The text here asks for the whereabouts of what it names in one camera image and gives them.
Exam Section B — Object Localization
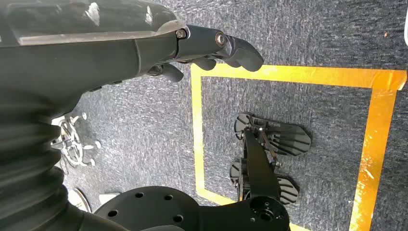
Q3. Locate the black robot foot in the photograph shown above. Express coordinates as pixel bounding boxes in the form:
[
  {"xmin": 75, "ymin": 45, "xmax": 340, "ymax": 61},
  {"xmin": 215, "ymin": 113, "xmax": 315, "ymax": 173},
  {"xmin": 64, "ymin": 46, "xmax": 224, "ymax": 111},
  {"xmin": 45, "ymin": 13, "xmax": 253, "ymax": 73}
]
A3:
[
  {"xmin": 229, "ymin": 161, "xmax": 300, "ymax": 205},
  {"xmin": 234, "ymin": 113, "xmax": 312, "ymax": 157}
]

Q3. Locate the ribbed grey left arm sleeve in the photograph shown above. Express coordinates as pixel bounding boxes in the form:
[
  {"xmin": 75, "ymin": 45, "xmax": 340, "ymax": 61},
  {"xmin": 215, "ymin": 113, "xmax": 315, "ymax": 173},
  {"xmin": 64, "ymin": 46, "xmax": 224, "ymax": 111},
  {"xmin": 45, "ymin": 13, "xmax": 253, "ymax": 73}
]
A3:
[{"xmin": 0, "ymin": 88, "xmax": 84, "ymax": 231}]

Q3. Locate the black robot leg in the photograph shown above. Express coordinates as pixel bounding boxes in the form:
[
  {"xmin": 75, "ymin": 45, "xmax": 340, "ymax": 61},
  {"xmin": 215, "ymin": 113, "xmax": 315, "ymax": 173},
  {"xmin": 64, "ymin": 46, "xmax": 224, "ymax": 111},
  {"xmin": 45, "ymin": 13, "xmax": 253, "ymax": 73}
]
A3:
[{"xmin": 240, "ymin": 127, "xmax": 283, "ymax": 202}]

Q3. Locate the black robot hip disc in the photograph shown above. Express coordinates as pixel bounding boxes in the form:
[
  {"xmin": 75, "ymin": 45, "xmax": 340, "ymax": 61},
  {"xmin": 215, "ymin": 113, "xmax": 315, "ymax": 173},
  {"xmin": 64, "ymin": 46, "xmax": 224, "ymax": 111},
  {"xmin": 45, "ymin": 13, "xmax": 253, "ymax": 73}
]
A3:
[{"xmin": 94, "ymin": 186, "xmax": 291, "ymax": 231}]

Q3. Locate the silver chair base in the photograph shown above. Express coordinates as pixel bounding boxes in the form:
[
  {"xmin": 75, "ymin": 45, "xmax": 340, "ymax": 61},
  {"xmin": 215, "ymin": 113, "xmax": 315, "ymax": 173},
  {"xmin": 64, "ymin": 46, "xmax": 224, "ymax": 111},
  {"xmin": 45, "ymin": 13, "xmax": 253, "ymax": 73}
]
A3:
[{"xmin": 50, "ymin": 112, "xmax": 102, "ymax": 174}]

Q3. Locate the yellow floor tape square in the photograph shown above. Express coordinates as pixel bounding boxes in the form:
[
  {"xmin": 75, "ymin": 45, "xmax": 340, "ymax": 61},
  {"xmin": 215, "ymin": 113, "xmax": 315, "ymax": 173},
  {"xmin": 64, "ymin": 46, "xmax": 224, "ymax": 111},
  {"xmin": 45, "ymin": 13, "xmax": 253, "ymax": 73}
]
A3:
[{"xmin": 191, "ymin": 63, "xmax": 408, "ymax": 231}]

